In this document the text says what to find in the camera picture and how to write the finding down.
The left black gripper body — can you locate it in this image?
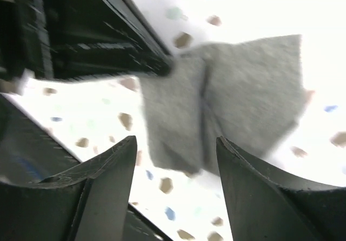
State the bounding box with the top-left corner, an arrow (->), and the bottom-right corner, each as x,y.
1,0 -> 53,92

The grey cream underwear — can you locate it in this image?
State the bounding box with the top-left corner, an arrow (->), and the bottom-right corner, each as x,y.
139,35 -> 305,175

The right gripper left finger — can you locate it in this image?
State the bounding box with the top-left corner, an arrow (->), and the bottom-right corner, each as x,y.
1,136 -> 137,240

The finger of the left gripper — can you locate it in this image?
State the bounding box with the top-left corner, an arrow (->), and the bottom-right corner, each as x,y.
43,0 -> 173,79

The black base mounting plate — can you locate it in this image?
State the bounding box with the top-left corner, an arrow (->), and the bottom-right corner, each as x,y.
1,97 -> 168,240

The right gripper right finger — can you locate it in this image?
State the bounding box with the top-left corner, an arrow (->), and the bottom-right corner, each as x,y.
216,137 -> 345,241

